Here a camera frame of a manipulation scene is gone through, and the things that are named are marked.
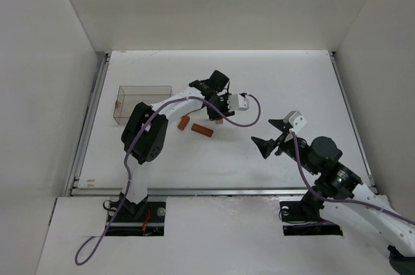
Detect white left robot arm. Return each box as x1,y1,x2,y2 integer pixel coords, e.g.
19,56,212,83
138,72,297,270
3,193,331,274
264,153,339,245
119,70,235,219

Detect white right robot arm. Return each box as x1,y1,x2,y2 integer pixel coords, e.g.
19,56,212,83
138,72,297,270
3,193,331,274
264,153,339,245
251,118,414,274

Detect red-brown long rectangular block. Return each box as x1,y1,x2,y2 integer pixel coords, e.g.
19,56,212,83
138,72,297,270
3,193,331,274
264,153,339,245
191,123,213,138

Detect red-brown wooden cylinder block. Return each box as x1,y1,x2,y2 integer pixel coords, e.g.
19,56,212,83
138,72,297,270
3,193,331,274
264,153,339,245
177,115,190,131

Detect clear plastic box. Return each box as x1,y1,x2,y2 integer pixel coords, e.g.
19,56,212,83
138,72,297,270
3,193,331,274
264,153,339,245
115,85,172,125

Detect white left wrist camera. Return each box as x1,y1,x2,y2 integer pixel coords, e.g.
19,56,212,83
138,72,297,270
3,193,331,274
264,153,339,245
227,93,250,112

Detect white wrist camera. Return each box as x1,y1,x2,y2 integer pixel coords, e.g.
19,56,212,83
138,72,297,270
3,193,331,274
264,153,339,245
227,93,250,112
283,110,307,134

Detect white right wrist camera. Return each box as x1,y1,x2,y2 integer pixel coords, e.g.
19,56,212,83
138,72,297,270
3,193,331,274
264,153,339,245
283,110,307,134

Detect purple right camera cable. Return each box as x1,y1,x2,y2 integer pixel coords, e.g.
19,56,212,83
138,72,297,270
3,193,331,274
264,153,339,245
290,129,415,227

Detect purple camera cable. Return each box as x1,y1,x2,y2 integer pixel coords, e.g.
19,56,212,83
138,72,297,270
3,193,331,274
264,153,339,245
75,93,261,266
290,129,415,227

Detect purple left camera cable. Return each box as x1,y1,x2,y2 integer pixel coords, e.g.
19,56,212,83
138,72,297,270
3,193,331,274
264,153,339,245
75,93,261,266

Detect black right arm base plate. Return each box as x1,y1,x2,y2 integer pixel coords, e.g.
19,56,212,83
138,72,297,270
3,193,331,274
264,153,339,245
278,200,343,237

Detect aluminium table edge rail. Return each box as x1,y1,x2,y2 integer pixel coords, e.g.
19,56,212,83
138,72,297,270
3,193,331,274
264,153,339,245
62,52,111,197

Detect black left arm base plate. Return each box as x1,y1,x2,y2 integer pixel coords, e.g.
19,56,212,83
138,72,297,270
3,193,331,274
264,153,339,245
105,200,167,237

